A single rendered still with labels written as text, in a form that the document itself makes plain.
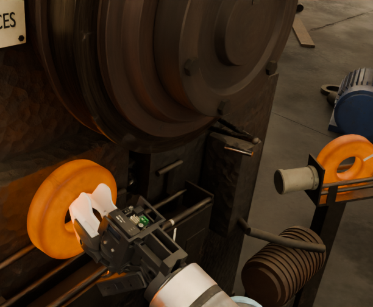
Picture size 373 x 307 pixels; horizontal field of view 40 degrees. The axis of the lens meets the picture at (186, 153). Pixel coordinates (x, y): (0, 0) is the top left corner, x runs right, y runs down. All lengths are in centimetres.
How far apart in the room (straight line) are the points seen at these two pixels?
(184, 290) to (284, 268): 58
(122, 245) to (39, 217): 13
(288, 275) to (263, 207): 112
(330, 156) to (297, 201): 118
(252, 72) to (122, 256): 34
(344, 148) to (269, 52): 48
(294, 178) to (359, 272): 96
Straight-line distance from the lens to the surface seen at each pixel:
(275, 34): 84
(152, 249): 71
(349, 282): 208
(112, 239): 70
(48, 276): 91
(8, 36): 75
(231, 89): 78
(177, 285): 67
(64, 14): 66
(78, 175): 76
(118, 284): 76
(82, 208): 76
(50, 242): 79
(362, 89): 292
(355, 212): 246
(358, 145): 127
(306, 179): 124
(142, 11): 65
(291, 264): 124
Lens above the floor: 131
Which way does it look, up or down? 30 degrees down
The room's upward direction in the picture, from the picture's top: 7 degrees clockwise
